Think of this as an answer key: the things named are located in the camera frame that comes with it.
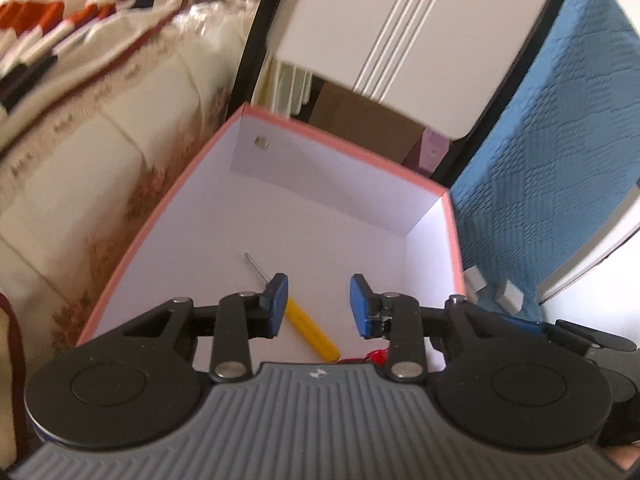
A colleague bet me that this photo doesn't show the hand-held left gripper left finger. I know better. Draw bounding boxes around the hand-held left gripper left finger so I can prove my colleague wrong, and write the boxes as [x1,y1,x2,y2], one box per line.
[120,273,290,385]

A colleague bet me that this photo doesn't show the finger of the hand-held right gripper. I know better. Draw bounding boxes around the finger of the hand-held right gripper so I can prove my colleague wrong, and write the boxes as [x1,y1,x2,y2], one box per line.
[492,312,638,358]

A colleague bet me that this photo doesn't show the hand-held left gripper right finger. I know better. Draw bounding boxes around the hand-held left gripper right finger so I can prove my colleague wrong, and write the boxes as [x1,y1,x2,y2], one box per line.
[349,273,502,386]

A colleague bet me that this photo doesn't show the yellow-handled screwdriver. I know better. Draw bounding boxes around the yellow-handled screwdriver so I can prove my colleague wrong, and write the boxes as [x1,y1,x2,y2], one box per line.
[244,252,341,362]

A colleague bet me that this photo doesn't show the pink-edged white cardboard box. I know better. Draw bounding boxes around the pink-edged white cardboard box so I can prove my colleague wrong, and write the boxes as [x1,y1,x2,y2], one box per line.
[77,101,467,373]

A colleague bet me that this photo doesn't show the person's right forearm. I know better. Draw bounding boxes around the person's right forearm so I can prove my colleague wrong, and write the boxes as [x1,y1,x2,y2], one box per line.
[597,430,640,472]

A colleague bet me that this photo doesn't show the small red object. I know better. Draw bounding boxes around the small red object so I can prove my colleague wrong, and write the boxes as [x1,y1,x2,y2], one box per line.
[345,349,389,365]

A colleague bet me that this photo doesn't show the white board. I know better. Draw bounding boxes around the white board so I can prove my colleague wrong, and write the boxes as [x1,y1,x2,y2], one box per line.
[539,180,640,307]

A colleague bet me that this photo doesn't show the pink packet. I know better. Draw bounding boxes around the pink packet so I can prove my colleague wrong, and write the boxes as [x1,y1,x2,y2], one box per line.
[419,127,449,177]

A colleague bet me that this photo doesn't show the blue knitted cloth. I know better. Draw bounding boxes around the blue knitted cloth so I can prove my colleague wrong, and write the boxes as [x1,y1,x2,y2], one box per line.
[449,0,640,322]

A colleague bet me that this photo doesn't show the brown cardboard box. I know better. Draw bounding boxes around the brown cardboard box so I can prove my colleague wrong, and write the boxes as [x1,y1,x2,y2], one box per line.
[305,80,426,167]

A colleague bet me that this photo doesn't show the white hanging papers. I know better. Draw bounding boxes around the white hanging papers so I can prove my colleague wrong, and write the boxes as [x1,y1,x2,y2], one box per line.
[259,55,312,122]

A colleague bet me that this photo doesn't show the cream floral bedsheet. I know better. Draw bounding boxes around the cream floral bedsheet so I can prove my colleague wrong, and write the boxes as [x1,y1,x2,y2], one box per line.
[0,0,251,353]

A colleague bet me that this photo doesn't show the dark red trimmed cushion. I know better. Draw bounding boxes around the dark red trimmed cushion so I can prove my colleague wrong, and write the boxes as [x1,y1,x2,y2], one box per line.
[0,292,28,466]

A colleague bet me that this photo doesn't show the white grooved cabinet panel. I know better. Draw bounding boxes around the white grooved cabinet panel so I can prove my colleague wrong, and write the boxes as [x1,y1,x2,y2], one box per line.
[265,0,576,139]

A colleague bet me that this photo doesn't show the red and navy patterned blanket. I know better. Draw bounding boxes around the red and navy patterned blanket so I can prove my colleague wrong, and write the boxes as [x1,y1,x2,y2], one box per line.
[0,0,268,128]

